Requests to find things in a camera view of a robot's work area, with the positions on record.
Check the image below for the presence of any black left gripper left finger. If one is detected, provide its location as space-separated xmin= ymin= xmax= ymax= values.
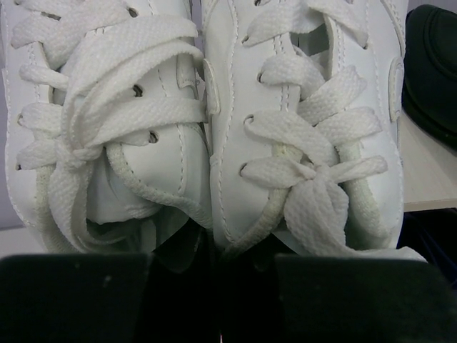
xmin=1 ymin=254 xmax=151 ymax=342

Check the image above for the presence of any white sneaker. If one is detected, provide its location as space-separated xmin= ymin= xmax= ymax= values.
xmin=201 ymin=1 xmax=421 ymax=260
xmin=1 ymin=1 xmax=212 ymax=254

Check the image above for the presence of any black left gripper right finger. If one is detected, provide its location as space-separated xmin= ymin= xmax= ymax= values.
xmin=275 ymin=255 xmax=456 ymax=342

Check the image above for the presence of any black patent loafer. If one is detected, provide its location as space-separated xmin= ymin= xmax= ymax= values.
xmin=402 ymin=4 xmax=456 ymax=149

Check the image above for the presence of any purple loafer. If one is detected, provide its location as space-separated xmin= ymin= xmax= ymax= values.
xmin=398 ymin=208 xmax=456 ymax=269

